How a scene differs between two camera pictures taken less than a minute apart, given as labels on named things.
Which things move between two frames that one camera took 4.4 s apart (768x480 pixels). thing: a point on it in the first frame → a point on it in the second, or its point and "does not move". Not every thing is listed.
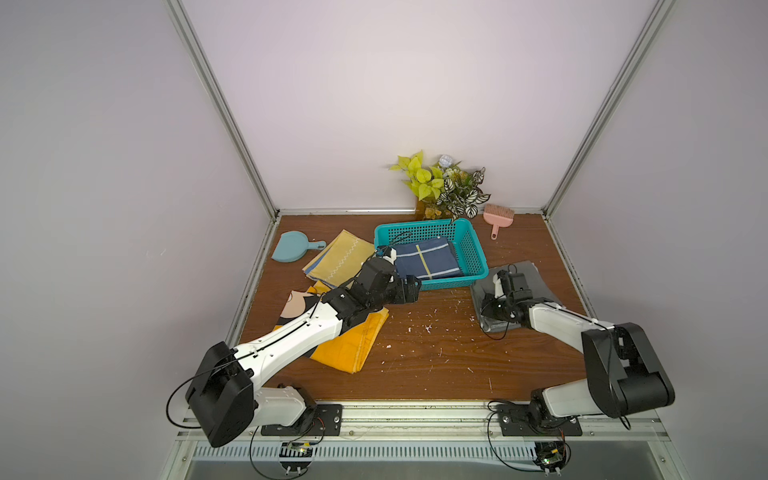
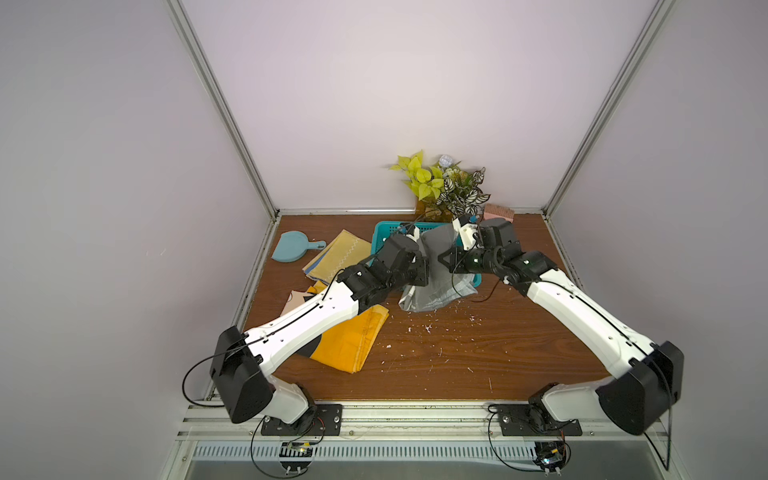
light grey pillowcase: [488, 288] → [442, 285]
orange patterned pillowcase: [345, 351] does not move
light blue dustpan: [293, 246] does not move
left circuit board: [295, 456] does not move
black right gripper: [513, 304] → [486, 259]
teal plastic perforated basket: [472, 259] does not move
